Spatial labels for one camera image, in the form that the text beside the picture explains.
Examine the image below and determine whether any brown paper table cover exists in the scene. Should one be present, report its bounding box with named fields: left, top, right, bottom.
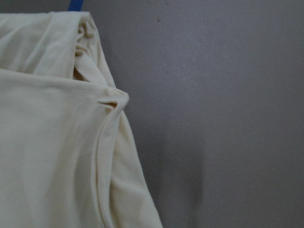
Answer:
left=0, top=0, right=304, bottom=228

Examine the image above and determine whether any beige long-sleeve graphic shirt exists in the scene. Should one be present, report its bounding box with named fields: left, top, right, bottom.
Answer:
left=0, top=12, right=162, bottom=228

